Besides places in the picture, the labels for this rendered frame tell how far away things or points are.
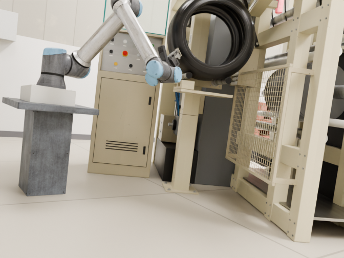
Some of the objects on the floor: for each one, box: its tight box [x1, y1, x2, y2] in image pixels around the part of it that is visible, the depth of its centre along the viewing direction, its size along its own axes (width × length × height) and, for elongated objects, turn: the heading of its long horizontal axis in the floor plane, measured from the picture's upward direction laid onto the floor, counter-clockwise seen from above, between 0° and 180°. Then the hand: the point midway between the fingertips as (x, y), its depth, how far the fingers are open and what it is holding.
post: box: [171, 13, 211, 190], centre depth 277 cm, size 13×13×250 cm
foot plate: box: [162, 182, 199, 195], centre depth 287 cm, size 27×27×2 cm
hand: (176, 50), depth 228 cm, fingers closed
